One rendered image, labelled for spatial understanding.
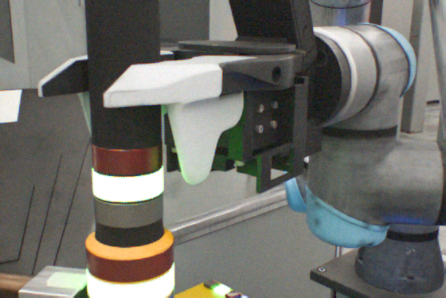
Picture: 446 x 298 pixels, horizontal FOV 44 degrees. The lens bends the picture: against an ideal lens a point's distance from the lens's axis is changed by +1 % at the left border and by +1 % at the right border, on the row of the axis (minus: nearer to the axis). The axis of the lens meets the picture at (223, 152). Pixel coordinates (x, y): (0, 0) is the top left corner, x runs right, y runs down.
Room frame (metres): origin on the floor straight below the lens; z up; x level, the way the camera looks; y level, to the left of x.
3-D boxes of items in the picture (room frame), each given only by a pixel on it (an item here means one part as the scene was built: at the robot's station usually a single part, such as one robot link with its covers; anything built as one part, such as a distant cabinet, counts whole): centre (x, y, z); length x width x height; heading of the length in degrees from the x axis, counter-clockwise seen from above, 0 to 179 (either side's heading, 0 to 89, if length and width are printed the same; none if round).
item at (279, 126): (0.36, -0.02, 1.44); 0.12 x 0.08 x 0.09; 144
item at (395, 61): (0.49, -0.12, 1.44); 0.11 x 0.08 x 0.09; 144
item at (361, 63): (0.43, -0.07, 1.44); 0.08 x 0.05 x 0.08; 54
